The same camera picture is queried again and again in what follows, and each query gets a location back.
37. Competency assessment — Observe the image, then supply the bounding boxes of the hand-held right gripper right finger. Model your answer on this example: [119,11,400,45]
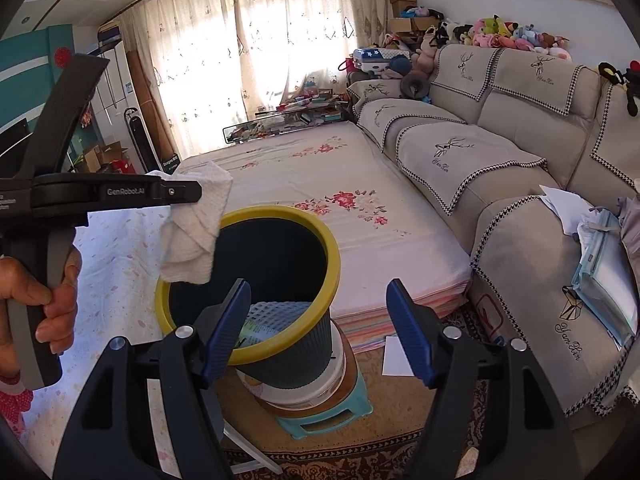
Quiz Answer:
[386,278,576,480]

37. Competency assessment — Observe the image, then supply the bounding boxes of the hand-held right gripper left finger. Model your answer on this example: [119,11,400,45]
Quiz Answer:
[52,278,252,480]

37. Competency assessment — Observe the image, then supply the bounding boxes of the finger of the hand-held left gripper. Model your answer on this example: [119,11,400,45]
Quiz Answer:
[147,176,203,207]

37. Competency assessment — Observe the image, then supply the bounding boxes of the white bottle green label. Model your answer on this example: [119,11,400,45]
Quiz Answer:
[232,322,281,350]

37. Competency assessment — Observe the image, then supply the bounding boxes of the white paper towel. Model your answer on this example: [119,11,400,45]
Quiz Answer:
[159,161,235,286]

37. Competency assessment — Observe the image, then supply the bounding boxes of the yellow-rimmed black waste bin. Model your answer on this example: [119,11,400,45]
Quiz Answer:
[154,205,347,391]

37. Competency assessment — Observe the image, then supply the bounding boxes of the person's left hand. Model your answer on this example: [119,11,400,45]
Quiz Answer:
[0,246,83,378]

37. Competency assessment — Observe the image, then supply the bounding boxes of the white paper sheet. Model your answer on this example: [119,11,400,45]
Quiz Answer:
[382,336,417,377]

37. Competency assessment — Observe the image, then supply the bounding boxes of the grey tower fan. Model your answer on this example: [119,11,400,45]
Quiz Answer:
[123,107,153,171]

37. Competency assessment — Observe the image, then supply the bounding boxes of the pastel dotted tablecloth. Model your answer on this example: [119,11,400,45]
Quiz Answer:
[65,207,176,476]

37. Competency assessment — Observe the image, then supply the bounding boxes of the white bucket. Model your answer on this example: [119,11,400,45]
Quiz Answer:
[235,327,347,403]

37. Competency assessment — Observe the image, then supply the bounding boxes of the white table leg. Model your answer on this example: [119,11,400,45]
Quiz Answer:
[220,417,283,476]

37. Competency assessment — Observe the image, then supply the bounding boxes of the glass coffee table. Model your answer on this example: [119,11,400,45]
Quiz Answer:
[220,100,351,148]

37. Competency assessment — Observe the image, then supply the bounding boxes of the teal stool wooden top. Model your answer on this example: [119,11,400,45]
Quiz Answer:
[257,355,373,442]

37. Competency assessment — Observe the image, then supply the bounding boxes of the patterned rug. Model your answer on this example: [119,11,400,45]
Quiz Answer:
[220,305,591,480]

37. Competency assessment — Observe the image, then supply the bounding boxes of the cream embroidered curtains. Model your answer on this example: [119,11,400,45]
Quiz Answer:
[120,0,391,161]

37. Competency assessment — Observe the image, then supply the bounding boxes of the floral bed mat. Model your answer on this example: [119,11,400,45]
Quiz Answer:
[177,122,473,356]

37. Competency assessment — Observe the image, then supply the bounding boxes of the white papers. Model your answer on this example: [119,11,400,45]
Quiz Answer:
[537,185,596,236]

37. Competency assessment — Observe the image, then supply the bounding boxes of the clear document folder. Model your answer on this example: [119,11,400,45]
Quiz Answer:
[570,207,640,351]

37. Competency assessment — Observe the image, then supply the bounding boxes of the star-print bag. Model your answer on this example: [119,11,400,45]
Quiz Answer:
[352,46,398,75]

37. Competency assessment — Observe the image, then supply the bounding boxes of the beige sofa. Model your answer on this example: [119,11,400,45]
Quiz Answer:
[346,42,640,431]

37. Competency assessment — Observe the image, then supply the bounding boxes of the grey neck pillow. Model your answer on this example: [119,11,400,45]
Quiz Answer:
[400,71,432,103]

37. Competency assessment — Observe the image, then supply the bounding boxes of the brown teddy bear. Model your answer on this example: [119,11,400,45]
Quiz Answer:
[412,35,441,73]

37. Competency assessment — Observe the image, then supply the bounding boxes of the row of plush toys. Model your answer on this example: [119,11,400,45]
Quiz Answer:
[430,14,573,63]

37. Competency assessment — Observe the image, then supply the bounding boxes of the black plush toy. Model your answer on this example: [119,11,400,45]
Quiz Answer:
[598,60,640,117]

